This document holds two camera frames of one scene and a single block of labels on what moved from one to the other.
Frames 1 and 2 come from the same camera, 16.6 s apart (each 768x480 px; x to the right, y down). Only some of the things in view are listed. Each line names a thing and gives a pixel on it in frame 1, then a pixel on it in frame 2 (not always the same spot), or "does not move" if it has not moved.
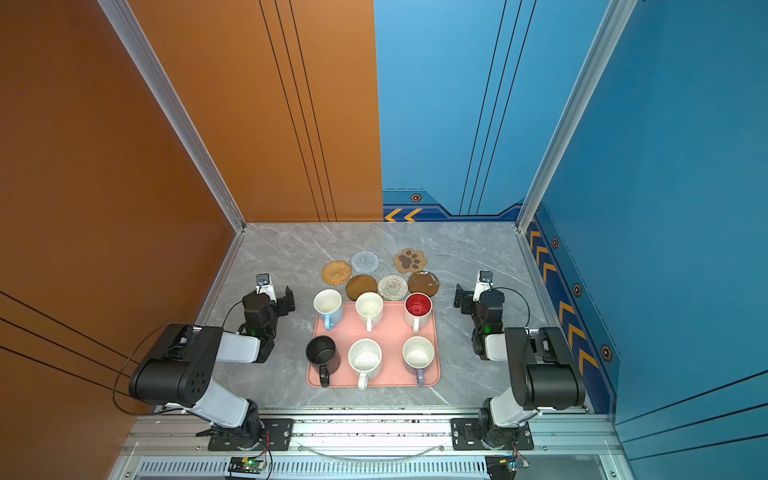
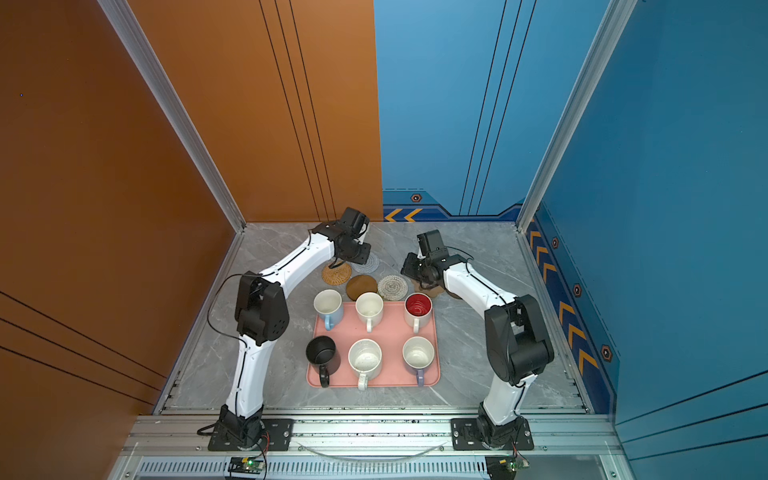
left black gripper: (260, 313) → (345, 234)
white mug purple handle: (418, 353) does not move
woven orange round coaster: (336, 272) does not move
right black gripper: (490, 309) → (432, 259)
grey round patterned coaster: (365, 262) does not move
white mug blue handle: (328, 304) does not move
